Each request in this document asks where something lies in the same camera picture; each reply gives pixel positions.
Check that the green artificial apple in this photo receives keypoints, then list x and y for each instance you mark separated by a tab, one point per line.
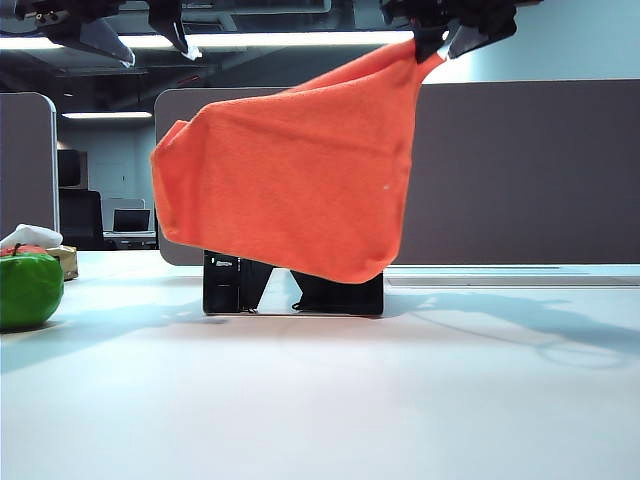
25	295

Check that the short ceiling light strip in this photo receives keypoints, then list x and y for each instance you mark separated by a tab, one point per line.
105	116

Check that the long grey desk partition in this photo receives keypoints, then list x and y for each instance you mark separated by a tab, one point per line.
500	175

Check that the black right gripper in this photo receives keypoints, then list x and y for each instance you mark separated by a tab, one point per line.
450	12

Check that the long ceiling light strip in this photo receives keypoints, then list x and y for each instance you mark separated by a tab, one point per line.
275	40

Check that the square frameless table mirror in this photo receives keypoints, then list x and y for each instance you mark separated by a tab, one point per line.
225	290

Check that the gold brown packet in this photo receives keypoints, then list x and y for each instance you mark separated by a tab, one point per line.
70	265

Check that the narrow grey desk partition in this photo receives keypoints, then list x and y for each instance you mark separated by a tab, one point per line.
25	165

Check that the orange round object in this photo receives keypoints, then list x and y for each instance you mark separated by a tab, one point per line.
35	250

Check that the black high-back office chair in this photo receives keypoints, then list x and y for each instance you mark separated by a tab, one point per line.
80	220

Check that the white background desk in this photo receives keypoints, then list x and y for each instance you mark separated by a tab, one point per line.
130	240

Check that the orange microfibre cloth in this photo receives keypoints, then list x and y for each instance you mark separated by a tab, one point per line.
300	190

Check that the black background monitor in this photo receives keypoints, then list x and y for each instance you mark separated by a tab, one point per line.
70	170

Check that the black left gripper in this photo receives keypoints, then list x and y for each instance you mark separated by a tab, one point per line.
90	10

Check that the open background laptop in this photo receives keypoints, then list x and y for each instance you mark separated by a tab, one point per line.
131	221

